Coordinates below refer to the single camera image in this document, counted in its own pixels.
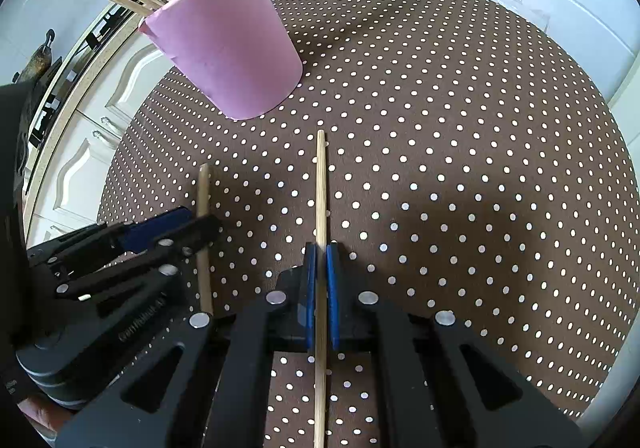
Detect wooden chopstick eight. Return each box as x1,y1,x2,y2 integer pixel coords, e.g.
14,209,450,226
314,130,328,448

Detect pink paper cup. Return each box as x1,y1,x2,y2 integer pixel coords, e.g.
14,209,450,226
139,0,303,120

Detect beige countertop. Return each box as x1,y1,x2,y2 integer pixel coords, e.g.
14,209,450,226
23,15,172,243

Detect black wok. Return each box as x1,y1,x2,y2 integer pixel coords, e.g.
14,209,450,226
12,29,55,83

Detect brown polka dot tablecloth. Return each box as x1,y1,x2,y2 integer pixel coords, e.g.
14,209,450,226
98,0,639,447

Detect left hand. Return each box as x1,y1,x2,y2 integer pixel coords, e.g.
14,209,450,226
18,395,73,433

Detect black gas stove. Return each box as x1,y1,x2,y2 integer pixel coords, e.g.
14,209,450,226
28,6,134,150

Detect white door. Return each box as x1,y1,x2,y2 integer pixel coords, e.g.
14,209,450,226
608,60,640,142

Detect wooden chopstick six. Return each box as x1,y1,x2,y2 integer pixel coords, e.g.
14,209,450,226
196,163,214,315

